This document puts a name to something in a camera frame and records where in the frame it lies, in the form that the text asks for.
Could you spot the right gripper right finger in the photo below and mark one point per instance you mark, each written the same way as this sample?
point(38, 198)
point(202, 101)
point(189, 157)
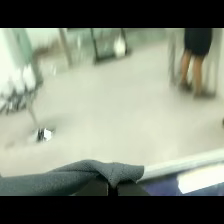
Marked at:
point(131, 190)

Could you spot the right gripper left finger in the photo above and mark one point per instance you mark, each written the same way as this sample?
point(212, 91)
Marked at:
point(95, 189)

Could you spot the grey garment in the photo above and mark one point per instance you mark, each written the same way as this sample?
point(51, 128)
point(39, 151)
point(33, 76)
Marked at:
point(50, 180)

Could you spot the person's legs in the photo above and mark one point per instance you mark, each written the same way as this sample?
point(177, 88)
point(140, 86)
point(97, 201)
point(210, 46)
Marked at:
point(196, 53)

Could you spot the silver frame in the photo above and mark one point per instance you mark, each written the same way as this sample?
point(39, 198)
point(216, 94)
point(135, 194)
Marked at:
point(186, 162)

